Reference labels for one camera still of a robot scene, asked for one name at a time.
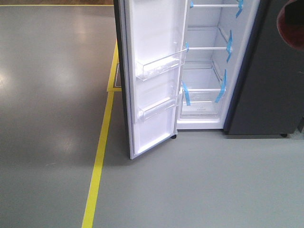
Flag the red yellow apple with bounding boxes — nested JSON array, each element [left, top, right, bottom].
[[276, 0, 304, 51]]

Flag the fridge door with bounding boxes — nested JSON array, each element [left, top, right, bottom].
[[114, 0, 190, 159]]

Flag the dark grey fridge body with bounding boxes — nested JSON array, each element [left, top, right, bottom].
[[175, 0, 304, 140]]

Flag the clear lower door bin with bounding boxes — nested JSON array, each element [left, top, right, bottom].
[[137, 89, 182, 122]]

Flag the clear door bin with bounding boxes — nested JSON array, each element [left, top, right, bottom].
[[137, 89, 182, 122], [135, 48, 188, 81]]

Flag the clear middle door bin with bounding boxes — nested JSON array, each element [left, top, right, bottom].
[[135, 48, 188, 81]]

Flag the clear crisper drawer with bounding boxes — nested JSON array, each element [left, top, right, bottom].
[[180, 89, 222, 119]]

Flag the yellow floor tape line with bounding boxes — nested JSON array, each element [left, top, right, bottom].
[[82, 45, 121, 228]]

